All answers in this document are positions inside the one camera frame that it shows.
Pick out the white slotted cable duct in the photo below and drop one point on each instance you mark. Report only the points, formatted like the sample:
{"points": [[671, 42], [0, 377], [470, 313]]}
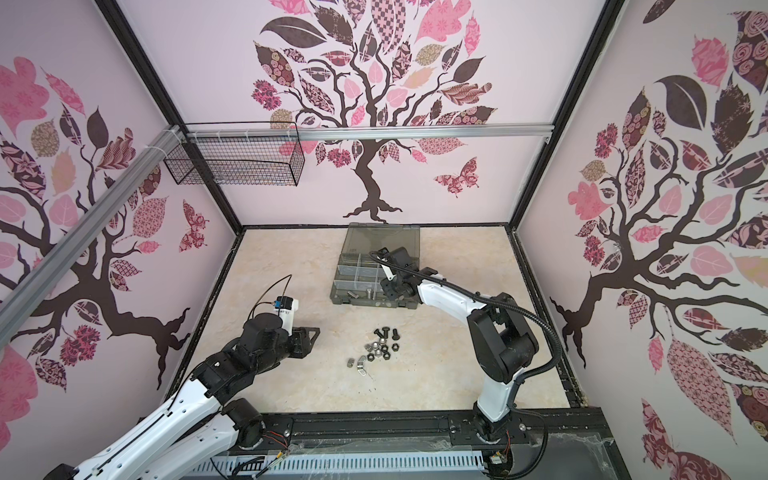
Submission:
{"points": [[338, 465]]}

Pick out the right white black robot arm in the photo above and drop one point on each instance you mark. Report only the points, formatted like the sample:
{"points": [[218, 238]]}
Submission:
{"points": [[502, 340]]}

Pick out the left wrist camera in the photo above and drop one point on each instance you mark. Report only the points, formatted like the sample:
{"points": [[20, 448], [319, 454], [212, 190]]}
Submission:
{"points": [[285, 306]]}

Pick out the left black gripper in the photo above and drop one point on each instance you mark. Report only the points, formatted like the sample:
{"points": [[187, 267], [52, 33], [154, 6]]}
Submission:
{"points": [[300, 336]]}

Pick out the silver wing nut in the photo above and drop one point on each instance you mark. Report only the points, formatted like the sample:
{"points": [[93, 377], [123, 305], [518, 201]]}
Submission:
{"points": [[359, 365]]}

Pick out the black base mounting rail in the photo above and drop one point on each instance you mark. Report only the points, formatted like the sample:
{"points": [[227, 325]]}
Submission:
{"points": [[458, 427]]}

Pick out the aluminium rail on left wall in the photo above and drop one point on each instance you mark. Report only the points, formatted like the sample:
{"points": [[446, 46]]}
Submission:
{"points": [[24, 299]]}

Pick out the grey plastic compartment organizer box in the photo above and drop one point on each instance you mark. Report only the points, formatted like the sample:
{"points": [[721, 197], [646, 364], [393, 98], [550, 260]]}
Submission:
{"points": [[356, 271]]}

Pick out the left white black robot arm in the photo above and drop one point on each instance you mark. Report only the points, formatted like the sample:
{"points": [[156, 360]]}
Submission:
{"points": [[205, 416]]}

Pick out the black wire mesh basket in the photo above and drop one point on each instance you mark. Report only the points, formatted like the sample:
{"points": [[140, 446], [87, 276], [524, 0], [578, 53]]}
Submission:
{"points": [[258, 153]]}

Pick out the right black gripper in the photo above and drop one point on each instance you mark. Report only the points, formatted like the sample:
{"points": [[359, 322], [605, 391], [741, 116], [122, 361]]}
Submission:
{"points": [[391, 294]]}

